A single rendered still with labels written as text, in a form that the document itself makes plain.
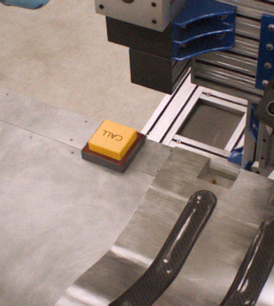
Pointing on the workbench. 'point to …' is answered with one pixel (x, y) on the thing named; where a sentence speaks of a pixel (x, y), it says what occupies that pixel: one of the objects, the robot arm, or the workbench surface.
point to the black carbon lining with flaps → (169, 248)
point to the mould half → (152, 206)
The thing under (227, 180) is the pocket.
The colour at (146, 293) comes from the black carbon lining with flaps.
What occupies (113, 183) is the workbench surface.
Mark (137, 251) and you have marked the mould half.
